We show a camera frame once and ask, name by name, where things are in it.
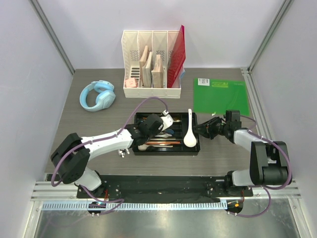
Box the wooden board right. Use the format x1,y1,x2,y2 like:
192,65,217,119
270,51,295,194
152,55,163,88

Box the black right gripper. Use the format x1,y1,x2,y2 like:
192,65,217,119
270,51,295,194
195,117,230,140

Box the wooden board left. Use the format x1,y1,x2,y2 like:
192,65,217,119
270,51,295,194
139,46,153,88

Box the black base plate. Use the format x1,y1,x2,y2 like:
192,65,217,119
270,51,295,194
90,175,253,201

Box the wooden board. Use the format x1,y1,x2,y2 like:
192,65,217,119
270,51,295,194
152,55,163,88
139,46,153,88

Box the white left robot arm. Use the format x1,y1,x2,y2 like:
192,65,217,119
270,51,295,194
51,112,173,198

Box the blue plastic spoon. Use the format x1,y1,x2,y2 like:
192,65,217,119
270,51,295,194
163,128,174,135

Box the green cutting mat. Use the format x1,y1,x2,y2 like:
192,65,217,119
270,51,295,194
193,78,250,116

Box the large white ceramic spoon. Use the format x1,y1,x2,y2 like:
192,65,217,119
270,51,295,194
183,109,197,148

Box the mesh zipper pouch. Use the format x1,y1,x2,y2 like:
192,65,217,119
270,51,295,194
179,69,185,79

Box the white plastic spoon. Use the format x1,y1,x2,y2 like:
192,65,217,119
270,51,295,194
155,133,173,138

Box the black cutlery tray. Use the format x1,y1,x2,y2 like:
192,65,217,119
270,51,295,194
132,112,201,156

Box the pink cube box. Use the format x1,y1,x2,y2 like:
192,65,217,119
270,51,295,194
125,77,138,88

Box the white cable duct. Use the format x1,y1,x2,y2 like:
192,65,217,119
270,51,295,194
42,200,227,211

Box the orange chopstick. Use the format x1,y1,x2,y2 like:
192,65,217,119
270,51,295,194
146,140,181,145

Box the magenta plastic folder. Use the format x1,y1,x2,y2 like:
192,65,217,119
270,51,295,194
167,25,186,88

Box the white chopstick in tray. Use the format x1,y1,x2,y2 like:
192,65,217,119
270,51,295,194
148,145,173,148

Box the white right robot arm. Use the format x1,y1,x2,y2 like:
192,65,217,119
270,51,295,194
193,110,292,196

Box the small white ceramic spoon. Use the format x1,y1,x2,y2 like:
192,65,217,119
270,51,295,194
138,144,148,151

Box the light blue headphones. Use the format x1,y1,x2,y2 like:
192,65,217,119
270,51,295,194
79,80,116,112

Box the white file organizer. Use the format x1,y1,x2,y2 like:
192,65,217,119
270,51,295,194
121,26,186,99

